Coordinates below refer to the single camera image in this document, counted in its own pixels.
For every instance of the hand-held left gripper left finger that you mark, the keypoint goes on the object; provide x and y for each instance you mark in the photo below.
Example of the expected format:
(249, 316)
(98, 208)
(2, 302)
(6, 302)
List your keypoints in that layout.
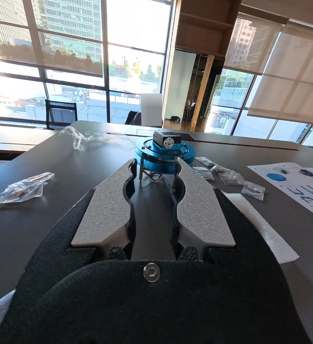
(102, 212)

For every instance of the black office chair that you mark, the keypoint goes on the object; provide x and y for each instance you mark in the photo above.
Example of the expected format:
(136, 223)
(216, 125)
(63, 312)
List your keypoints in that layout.
(61, 114)

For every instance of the light wooden post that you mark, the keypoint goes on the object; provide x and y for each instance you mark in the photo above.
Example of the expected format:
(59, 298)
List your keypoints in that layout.
(203, 91)

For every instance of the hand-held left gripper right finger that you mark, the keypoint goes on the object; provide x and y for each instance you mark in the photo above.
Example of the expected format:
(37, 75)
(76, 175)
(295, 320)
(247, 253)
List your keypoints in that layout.
(204, 212)

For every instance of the wooden shelf unit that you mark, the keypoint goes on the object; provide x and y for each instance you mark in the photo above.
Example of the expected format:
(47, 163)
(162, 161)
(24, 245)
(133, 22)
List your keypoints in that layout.
(204, 29)

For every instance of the beige roller blind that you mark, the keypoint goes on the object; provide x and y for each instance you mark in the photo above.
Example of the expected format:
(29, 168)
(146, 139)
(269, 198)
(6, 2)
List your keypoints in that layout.
(293, 80)
(253, 45)

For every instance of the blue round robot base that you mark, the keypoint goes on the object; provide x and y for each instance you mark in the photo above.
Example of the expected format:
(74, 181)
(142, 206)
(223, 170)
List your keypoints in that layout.
(156, 158)

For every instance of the black framed window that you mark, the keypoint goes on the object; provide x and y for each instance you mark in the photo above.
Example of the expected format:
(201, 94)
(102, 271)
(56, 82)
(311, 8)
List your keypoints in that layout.
(135, 88)

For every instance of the white instruction sheet blue print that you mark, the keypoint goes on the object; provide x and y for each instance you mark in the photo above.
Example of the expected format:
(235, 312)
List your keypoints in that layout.
(293, 182)

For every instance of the sheer roller blind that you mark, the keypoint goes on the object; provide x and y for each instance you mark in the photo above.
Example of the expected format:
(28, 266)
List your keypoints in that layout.
(25, 35)

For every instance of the long grey side table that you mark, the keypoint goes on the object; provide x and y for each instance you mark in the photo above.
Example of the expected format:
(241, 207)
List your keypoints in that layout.
(8, 139)

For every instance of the small clear parts bag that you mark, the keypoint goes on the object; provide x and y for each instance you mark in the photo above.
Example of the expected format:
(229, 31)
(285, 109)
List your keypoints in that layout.
(253, 190)
(203, 173)
(231, 178)
(205, 161)
(221, 169)

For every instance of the black bag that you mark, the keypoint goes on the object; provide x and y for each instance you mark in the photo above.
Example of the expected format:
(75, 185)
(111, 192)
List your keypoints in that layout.
(175, 118)

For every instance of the crumpled clear plastic wrap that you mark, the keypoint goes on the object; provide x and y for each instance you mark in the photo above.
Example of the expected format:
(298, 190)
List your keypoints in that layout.
(78, 137)

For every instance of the white foam block with hole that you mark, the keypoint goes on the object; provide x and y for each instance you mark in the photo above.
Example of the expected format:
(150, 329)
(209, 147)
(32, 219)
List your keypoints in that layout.
(269, 233)

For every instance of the dark grey desk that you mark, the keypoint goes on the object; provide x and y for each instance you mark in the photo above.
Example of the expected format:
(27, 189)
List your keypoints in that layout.
(65, 174)

